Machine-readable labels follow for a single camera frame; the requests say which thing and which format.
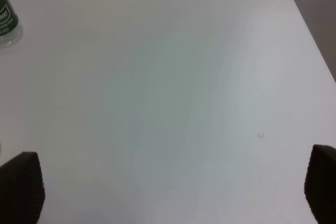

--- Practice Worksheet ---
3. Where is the clear green-label water bottle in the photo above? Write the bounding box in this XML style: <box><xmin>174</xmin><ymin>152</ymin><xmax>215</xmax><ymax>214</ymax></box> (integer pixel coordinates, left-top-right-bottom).
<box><xmin>0</xmin><ymin>0</ymin><xmax>23</xmax><ymax>48</ymax></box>

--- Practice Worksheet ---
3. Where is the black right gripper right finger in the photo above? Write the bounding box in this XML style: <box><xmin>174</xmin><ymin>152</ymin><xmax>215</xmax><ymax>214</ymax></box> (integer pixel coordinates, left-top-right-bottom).
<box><xmin>304</xmin><ymin>145</ymin><xmax>335</xmax><ymax>223</ymax></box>

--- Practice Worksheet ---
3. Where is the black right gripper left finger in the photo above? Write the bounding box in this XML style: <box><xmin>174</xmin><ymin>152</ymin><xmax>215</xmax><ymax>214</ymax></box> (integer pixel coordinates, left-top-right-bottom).
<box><xmin>1</xmin><ymin>152</ymin><xmax>45</xmax><ymax>224</ymax></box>

